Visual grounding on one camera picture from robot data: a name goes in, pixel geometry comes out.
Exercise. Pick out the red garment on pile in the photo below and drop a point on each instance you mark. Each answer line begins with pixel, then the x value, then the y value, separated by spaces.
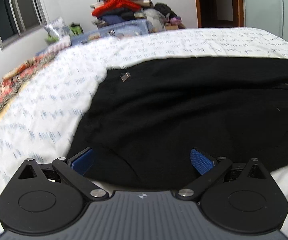
pixel 115 4

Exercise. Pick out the black pants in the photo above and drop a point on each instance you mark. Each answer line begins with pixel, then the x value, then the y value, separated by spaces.
pixel 144 121

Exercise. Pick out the brown wooden door frame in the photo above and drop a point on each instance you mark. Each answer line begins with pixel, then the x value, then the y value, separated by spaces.
pixel 220 13

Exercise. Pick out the window with grey frame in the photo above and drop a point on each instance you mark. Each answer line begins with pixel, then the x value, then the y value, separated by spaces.
pixel 19 18

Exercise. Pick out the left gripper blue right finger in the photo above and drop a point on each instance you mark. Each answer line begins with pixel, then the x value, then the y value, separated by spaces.
pixel 201 161

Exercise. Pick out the floral patterned blanket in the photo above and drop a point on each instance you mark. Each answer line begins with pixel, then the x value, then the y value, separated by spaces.
pixel 13 81

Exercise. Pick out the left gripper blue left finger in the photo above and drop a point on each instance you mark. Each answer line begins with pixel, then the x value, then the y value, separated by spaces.
pixel 82 161

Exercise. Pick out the white script-print quilt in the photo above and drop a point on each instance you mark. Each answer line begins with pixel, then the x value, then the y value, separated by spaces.
pixel 40 121

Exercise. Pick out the pile of clothes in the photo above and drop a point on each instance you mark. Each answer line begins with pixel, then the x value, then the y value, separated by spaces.
pixel 160 17

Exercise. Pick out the blue folded blanket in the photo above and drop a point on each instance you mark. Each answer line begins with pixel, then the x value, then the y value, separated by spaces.
pixel 125 29

